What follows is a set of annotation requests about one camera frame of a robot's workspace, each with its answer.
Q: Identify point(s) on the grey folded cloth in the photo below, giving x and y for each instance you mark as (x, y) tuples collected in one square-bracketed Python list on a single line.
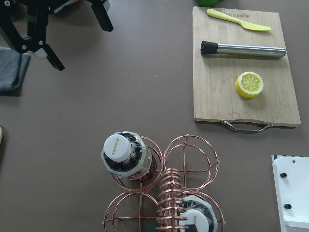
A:
[(13, 67)]

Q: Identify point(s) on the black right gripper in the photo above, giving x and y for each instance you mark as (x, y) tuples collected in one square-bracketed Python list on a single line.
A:
[(23, 25)]

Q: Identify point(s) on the green lime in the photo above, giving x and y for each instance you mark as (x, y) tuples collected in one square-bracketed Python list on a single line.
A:
[(207, 3)]

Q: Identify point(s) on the half lemon slice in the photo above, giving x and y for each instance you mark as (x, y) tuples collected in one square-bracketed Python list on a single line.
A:
[(249, 85)]

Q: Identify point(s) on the copper wire bottle basket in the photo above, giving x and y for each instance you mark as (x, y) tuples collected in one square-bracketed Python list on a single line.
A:
[(186, 167)]

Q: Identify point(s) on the yellow plastic knife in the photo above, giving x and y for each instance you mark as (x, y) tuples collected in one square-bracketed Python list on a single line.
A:
[(243, 24)]

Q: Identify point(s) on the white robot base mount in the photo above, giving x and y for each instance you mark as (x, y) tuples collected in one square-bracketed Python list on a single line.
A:
[(291, 177)]

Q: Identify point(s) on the tea bottle white cap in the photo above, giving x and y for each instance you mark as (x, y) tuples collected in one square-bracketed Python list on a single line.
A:
[(199, 213), (125, 155)]

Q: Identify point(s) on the steel muddler black tip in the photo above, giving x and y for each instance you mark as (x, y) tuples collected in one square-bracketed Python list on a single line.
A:
[(210, 48)]

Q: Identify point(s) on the bamboo cutting board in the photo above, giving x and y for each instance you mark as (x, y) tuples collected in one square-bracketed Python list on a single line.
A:
[(214, 76)]

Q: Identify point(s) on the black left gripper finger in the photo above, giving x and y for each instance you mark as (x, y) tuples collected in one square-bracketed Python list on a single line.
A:
[(100, 8)]

